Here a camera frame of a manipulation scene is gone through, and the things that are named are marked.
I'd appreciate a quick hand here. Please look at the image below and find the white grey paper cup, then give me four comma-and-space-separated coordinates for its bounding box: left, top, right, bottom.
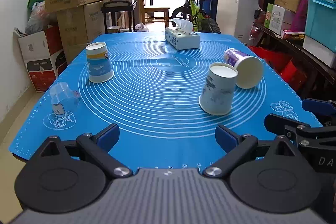
198, 63, 238, 116

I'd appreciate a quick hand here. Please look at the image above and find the purple paper cup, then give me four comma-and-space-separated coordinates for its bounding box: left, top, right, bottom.
224, 48, 264, 89

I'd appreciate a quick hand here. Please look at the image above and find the clear plastic cup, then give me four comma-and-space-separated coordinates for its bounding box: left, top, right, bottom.
49, 82, 80, 117

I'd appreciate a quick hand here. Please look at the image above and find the blue yellow paper cup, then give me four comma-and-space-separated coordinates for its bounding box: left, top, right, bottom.
85, 42, 114, 84

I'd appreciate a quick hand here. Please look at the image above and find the dark wooden shelf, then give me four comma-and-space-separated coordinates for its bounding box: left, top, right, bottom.
253, 23, 335, 101

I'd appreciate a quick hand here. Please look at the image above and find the red shopping bag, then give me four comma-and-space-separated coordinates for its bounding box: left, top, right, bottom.
248, 46, 307, 92

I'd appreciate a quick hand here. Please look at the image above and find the blue silicone baking mat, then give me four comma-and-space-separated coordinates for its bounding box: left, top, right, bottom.
9, 32, 319, 169

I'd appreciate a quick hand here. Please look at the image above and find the teal plastic storage bin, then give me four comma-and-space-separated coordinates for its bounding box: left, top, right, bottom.
305, 0, 336, 53

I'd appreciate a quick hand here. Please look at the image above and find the green white product box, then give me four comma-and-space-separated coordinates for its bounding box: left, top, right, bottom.
264, 3, 295, 35

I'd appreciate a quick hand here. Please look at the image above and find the white red cardboard box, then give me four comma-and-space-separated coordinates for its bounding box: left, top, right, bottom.
18, 26, 67, 93

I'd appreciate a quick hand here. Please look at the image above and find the white tissue box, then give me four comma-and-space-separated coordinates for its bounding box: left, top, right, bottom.
165, 18, 201, 50

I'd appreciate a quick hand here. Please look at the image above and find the lower cardboard box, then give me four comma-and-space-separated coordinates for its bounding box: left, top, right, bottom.
56, 1, 105, 64

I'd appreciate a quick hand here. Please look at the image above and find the white chest freezer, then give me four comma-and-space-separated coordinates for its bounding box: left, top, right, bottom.
216, 0, 259, 45

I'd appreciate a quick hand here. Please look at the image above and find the blue water barrel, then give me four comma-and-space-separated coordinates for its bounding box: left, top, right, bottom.
203, 0, 218, 20

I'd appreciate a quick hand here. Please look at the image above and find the wooden chair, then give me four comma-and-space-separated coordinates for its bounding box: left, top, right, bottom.
137, 0, 170, 27

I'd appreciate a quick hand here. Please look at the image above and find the green black bicycle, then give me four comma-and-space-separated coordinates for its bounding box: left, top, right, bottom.
170, 0, 221, 34

